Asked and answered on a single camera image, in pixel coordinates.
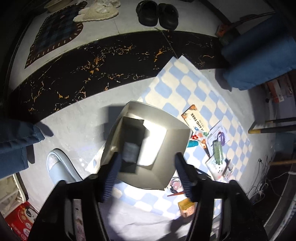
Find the round pink compact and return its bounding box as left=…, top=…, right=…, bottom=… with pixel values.
left=169, top=177, right=183, bottom=193

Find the green bottle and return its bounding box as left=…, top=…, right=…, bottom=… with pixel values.
left=213, top=141, right=224, bottom=165

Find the black rectangular box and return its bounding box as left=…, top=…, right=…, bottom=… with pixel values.
left=118, top=116, right=146, bottom=173

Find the round bristle hair brush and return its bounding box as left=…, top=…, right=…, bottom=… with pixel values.
left=167, top=191, right=185, bottom=197

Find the teal small tube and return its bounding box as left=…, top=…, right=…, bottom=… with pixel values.
left=187, top=140, right=199, bottom=148

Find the soft cotton tissue pack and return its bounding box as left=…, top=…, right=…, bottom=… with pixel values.
left=206, top=156, right=233, bottom=183

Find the blue white checkered mat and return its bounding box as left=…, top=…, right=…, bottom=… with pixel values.
left=97, top=55, right=254, bottom=232

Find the and free booklet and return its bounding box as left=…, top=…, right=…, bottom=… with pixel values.
left=181, top=104, right=211, bottom=157

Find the light blue slipper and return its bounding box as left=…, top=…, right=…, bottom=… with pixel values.
left=46, top=149, right=83, bottom=185

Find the gold cardboard storage box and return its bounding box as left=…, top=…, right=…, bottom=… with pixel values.
left=100, top=101, right=191, bottom=190

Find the blue seat cushion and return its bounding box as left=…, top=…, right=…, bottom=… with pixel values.
left=221, top=15, right=295, bottom=90

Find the dark checkered door mat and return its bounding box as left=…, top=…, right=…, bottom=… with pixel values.
left=25, top=1, right=87, bottom=67

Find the black slipper pair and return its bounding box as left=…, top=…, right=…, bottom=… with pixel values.
left=136, top=1, right=179, bottom=30

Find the white hair tie card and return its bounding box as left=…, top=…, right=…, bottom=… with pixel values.
left=206, top=125, right=229, bottom=155

